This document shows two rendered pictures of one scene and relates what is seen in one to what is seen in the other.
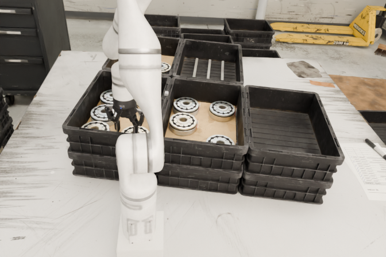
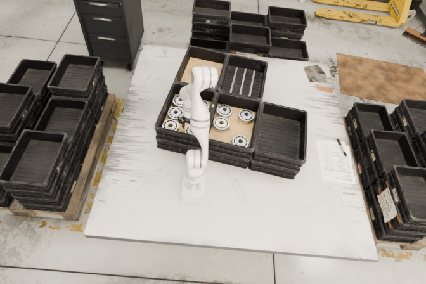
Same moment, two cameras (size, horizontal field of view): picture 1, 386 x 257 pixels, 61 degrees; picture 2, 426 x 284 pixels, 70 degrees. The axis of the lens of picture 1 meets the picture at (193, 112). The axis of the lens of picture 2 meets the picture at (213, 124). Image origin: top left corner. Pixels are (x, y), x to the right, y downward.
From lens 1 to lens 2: 81 cm
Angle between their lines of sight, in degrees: 17
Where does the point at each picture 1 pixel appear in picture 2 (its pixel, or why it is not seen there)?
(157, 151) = (204, 161)
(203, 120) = (233, 122)
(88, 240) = (167, 186)
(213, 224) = (231, 184)
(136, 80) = (198, 132)
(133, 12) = (198, 105)
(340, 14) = not seen: outside the picture
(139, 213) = (194, 182)
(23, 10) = (113, 4)
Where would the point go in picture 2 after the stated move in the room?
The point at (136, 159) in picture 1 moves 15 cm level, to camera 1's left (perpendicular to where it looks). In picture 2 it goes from (194, 164) to (164, 158)
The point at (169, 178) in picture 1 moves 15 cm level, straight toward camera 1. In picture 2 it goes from (210, 156) to (207, 177)
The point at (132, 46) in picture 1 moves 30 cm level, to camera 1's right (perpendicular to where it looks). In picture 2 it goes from (197, 118) to (264, 131)
